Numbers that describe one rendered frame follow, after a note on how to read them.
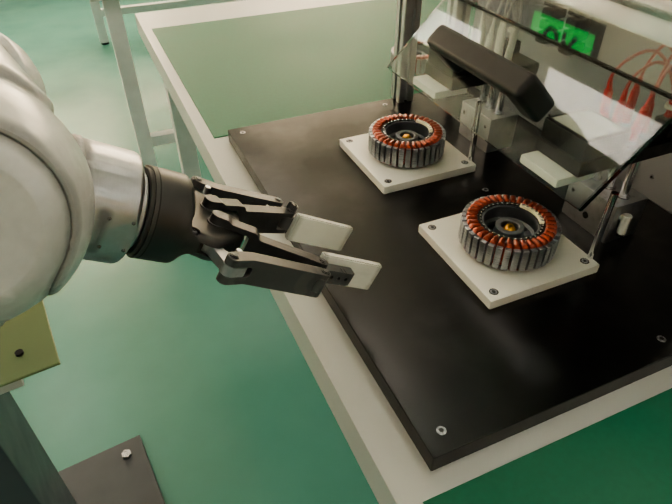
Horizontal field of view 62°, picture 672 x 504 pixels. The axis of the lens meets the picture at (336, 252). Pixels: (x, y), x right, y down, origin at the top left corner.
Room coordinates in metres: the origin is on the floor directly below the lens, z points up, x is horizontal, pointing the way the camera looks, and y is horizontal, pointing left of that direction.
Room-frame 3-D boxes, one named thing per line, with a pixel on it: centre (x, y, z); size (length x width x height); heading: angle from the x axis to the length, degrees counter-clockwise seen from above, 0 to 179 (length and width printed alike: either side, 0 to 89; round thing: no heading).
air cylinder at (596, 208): (0.58, -0.33, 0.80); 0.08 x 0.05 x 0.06; 24
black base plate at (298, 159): (0.64, -0.17, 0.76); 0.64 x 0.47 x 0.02; 24
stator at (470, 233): (0.52, -0.20, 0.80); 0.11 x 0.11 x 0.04
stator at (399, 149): (0.74, -0.10, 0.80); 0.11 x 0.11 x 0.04
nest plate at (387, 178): (0.74, -0.10, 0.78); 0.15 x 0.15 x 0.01; 24
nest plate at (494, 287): (0.52, -0.20, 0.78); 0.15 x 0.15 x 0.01; 24
